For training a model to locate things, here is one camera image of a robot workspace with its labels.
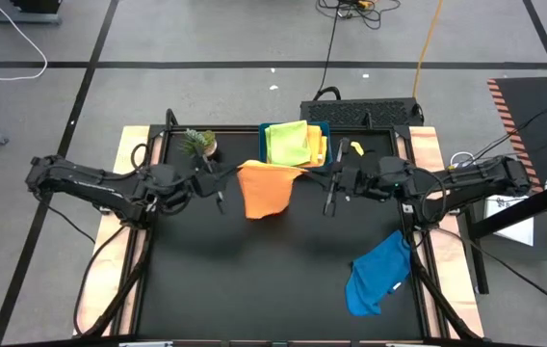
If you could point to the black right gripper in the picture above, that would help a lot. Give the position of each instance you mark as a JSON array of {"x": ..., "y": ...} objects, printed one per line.
[{"x": 355, "y": 178}]

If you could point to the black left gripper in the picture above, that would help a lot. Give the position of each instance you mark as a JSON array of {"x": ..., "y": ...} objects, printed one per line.
[{"x": 208, "y": 185}]

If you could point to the yellow microfiber towel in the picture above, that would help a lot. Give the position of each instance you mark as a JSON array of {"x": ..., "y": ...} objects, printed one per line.
[{"x": 315, "y": 144}]

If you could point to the green microfiber towel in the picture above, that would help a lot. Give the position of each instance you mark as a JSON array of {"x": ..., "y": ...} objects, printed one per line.
[{"x": 288, "y": 142}]

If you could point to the blue microfiber towel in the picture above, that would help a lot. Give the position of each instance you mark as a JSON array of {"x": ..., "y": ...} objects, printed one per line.
[{"x": 374, "y": 279}]

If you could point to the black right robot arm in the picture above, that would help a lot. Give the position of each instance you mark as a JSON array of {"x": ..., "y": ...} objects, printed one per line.
[{"x": 476, "y": 180}]

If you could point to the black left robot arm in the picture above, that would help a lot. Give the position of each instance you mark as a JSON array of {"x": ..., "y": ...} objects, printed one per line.
[{"x": 85, "y": 180}]

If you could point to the teal plastic bin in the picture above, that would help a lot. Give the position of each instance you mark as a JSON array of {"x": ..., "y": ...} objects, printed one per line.
[{"x": 261, "y": 147}]

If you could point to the small potted plant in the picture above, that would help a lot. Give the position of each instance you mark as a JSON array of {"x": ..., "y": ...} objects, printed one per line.
[{"x": 199, "y": 140}]

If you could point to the yellow tape tag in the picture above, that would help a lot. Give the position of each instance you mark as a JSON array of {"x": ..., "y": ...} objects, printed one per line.
[{"x": 357, "y": 147}]

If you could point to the black perforated computer case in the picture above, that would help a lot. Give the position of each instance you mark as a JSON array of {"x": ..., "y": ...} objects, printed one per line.
[{"x": 360, "y": 113}]

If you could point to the silver aluminium profile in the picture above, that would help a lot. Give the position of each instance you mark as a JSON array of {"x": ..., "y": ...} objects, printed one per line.
[
  {"x": 146, "y": 344},
  {"x": 413, "y": 345}
]

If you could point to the white paper sheet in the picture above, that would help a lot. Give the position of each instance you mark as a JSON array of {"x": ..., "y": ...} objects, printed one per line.
[{"x": 514, "y": 226}]

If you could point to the black metal stand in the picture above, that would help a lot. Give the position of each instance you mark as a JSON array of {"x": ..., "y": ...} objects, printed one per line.
[{"x": 519, "y": 210}]

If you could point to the black hazard-striped floor mat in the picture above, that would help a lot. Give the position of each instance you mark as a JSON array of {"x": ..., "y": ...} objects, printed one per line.
[{"x": 528, "y": 106}]

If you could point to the grey desk base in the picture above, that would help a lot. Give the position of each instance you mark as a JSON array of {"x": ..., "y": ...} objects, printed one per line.
[{"x": 13, "y": 18}]

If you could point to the black aluminium table frame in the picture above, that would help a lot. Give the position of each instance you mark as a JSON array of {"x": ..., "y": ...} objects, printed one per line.
[{"x": 235, "y": 128}]

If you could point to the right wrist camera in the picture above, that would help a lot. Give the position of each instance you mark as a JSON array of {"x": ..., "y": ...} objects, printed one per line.
[{"x": 394, "y": 173}]

